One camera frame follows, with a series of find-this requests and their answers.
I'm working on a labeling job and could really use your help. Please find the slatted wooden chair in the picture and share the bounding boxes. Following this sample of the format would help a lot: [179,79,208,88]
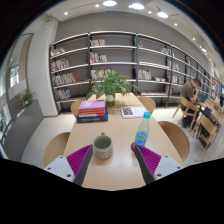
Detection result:
[194,113,220,152]
[172,95,201,130]

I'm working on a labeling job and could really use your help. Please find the red book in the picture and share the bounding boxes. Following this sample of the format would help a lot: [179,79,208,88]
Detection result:
[78,111,107,118]
[78,107,107,114]

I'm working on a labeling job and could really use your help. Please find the beige spotted mug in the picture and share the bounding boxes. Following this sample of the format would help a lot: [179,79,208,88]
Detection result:
[92,132,114,160]

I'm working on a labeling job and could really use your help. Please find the ceiling lights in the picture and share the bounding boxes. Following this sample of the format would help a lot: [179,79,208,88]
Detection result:
[61,0,210,54]

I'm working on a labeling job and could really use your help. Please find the round-backed wooden chair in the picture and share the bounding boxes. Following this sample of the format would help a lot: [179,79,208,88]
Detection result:
[157,120,191,162]
[70,99,84,117]
[137,95,157,115]
[43,131,72,168]

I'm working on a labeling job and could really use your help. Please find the thick blue book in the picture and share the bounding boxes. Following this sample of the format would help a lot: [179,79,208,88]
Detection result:
[76,109,109,124]

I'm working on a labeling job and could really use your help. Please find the small plant by window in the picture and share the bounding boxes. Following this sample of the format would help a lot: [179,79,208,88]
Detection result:
[20,89,36,108]

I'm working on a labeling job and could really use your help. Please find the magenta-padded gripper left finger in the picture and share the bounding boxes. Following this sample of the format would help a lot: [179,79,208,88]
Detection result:
[43,143,95,187]

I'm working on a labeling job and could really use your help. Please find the potted green plant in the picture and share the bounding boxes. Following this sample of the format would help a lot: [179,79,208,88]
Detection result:
[85,69,140,108]

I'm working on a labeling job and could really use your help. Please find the person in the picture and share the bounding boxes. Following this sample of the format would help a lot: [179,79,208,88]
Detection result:
[179,77,203,113]

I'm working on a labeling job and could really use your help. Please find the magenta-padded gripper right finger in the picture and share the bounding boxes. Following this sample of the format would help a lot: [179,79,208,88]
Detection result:
[133,143,185,185]

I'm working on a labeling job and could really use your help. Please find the open white book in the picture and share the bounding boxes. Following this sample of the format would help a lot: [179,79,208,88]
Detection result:
[120,106,149,120]

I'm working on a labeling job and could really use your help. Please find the grey shelf unit with books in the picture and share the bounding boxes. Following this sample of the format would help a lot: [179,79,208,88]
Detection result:
[49,30,224,112]

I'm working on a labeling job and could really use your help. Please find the pink book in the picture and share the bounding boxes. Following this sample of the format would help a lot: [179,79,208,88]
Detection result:
[78,99,107,111]

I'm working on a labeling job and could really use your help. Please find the clear drink bottle blue cap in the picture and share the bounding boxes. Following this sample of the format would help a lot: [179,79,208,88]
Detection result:
[134,111,152,149]

